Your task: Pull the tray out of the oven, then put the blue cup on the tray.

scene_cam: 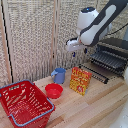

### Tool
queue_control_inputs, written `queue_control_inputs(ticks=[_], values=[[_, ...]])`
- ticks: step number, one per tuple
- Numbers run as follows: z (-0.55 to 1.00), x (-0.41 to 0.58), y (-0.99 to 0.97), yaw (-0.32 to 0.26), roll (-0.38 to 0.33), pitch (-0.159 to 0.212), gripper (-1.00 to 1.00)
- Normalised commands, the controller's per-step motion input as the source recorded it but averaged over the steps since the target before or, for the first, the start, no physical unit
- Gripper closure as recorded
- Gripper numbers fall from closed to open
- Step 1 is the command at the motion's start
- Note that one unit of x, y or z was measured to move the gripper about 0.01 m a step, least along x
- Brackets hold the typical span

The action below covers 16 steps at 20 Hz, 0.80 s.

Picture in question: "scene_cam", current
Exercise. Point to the black toaster oven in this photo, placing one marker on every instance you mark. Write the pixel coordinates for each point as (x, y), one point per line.
(116, 42)

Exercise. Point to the glass oven door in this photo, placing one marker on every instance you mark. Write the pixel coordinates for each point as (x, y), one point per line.
(95, 74)

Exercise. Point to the metal oven tray rack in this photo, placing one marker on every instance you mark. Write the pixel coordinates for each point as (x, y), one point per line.
(106, 60)

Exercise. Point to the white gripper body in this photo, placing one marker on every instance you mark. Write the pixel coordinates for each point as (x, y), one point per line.
(74, 44)

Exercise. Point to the red shopping basket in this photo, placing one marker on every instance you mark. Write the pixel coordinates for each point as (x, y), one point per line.
(23, 103)

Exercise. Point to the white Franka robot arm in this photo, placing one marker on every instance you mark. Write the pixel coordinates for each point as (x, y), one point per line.
(96, 30)

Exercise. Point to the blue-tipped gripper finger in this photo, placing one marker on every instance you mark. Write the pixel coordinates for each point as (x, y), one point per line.
(85, 50)
(74, 53)

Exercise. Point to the red bowl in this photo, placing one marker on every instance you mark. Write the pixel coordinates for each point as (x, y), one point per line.
(54, 91)

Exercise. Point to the blue mug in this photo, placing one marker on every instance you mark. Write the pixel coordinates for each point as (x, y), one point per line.
(60, 76)

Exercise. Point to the yellow red food box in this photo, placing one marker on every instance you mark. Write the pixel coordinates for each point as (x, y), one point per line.
(80, 81)

